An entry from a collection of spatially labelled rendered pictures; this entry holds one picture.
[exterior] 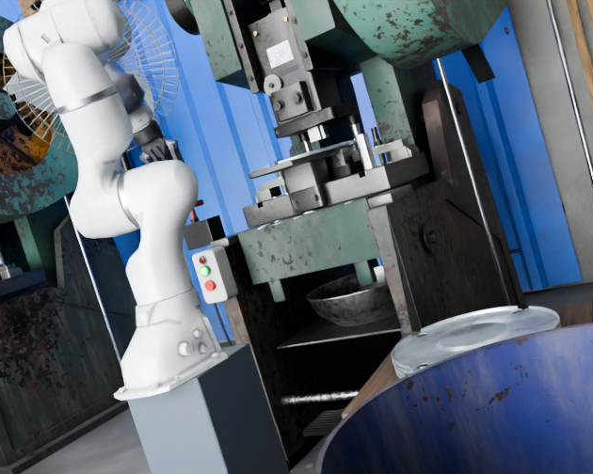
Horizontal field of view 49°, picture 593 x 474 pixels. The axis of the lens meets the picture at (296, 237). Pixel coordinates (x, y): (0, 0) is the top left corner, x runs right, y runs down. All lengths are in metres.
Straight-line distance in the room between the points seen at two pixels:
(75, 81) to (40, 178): 1.62
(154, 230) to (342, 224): 0.54
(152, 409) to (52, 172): 1.72
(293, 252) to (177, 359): 0.58
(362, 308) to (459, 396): 0.97
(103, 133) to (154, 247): 0.22
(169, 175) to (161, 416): 0.44
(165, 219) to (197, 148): 2.29
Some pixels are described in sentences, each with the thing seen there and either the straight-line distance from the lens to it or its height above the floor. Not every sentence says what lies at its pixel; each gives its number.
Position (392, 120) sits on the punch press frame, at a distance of 1.94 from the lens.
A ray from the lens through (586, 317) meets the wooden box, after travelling 1.27.
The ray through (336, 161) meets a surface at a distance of 1.78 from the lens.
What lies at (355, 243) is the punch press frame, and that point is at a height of 0.55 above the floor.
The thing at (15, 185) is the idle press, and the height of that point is 1.03.
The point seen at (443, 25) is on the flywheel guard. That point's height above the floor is 0.96.
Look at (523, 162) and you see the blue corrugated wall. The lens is 2.83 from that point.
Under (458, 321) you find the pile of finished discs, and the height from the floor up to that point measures 0.38.
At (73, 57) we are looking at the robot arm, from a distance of 1.21.
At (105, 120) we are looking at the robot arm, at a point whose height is 0.92.
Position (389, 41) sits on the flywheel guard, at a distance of 1.56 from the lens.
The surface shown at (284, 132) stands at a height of 0.87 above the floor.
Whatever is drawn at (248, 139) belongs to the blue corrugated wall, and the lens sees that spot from 3.33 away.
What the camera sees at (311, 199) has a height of 0.67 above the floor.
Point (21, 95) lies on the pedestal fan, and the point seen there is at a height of 1.29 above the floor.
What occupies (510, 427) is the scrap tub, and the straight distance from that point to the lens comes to 0.82.
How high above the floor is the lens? 0.72
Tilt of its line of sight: 4 degrees down
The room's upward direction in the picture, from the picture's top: 17 degrees counter-clockwise
